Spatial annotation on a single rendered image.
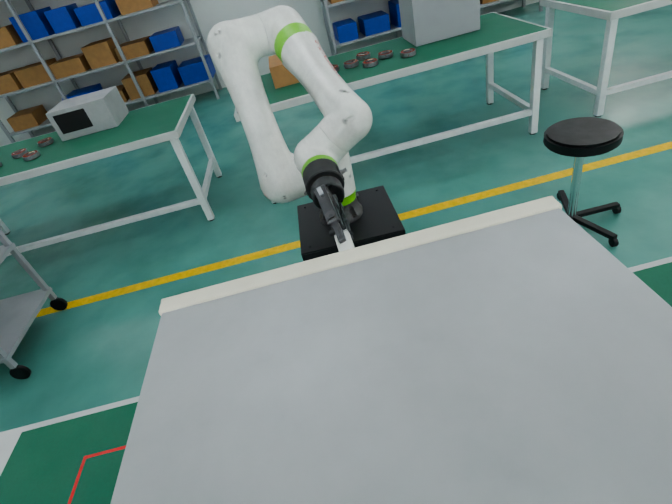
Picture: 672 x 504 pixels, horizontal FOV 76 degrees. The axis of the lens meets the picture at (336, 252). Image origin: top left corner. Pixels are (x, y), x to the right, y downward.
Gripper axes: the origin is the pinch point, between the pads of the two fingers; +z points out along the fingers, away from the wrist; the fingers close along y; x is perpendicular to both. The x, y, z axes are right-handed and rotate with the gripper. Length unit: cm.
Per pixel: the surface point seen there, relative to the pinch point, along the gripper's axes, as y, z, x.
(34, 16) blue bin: -44, -598, 272
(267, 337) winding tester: -29.5, 37.8, 2.6
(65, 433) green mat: 10, 1, 86
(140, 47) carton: 46, -587, 189
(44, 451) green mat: 8, 4, 90
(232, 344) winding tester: -30.4, 37.4, 5.8
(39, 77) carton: 8, -593, 327
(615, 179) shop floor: 174, -123, -134
